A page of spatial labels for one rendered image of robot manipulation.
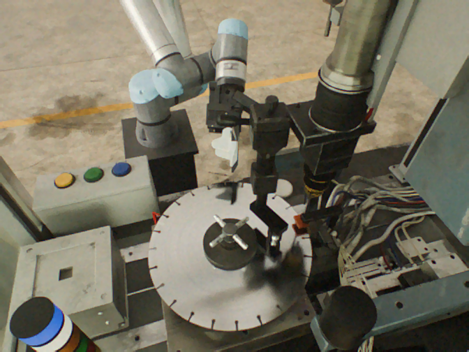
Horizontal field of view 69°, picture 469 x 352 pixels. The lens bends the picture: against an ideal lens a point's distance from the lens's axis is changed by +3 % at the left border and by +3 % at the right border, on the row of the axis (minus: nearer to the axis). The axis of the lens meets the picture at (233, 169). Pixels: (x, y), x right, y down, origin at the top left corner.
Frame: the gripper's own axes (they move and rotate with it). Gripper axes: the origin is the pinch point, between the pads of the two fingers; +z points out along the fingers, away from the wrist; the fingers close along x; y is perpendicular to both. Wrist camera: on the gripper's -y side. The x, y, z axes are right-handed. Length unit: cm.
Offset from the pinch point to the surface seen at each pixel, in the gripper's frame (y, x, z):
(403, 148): -56, -39, -15
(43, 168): 125, -128, -14
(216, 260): 2.4, 10.3, 20.5
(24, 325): 21.2, 37.2, 24.9
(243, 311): -3.1, 14.3, 28.2
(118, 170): 31.0, -9.0, 1.2
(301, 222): -14.5, 6.1, 12.3
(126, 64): 108, -199, -119
